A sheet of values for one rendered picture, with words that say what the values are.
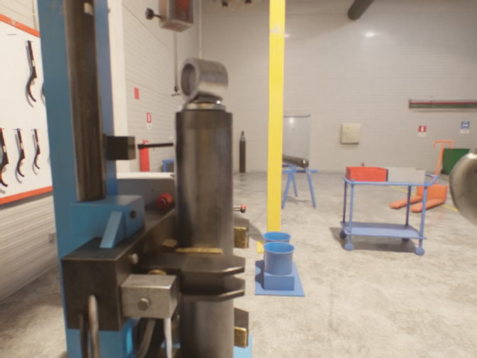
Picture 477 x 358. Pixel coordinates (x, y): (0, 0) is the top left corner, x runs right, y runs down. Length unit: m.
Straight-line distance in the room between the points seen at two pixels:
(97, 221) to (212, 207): 0.36
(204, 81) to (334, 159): 11.27
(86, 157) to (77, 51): 0.31
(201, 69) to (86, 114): 0.38
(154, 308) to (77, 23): 0.84
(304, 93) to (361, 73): 2.19
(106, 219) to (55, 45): 0.62
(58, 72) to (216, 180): 0.65
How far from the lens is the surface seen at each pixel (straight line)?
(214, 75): 1.06
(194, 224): 1.05
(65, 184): 1.24
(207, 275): 0.92
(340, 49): 12.57
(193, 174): 1.02
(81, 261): 0.89
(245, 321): 1.56
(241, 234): 1.32
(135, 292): 0.88
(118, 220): 0.97
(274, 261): 2.82
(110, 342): 1.02
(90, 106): 1.05
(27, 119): 3.46
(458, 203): 0.31
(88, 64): 1.07
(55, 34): 1.27
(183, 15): 1.31
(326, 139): 12.08
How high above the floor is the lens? 1.39
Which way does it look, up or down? 8 degrees down
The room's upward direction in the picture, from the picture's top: straight up
